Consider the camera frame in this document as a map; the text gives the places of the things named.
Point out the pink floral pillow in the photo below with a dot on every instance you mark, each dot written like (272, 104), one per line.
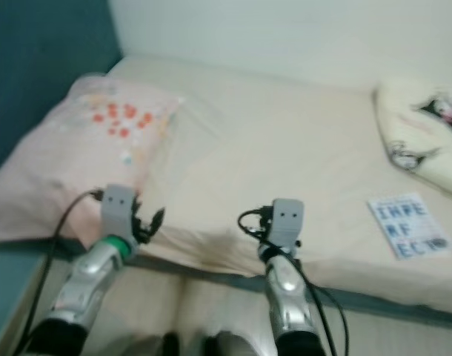
(63, 163)

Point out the white book blue letters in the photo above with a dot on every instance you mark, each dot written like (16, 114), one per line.
(407, 226)

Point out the cream bed sheet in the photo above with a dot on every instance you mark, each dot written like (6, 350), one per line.
(270, 148)

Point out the cream cartoon print blanket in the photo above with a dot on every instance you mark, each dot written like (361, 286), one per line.
(426, 141)

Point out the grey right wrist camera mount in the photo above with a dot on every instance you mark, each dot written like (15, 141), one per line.
(287, 221)

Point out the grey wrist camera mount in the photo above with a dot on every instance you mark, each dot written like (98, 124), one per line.
(287, 221)
(118, 211)

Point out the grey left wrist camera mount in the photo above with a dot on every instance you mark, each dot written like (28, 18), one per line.
(118, 211)

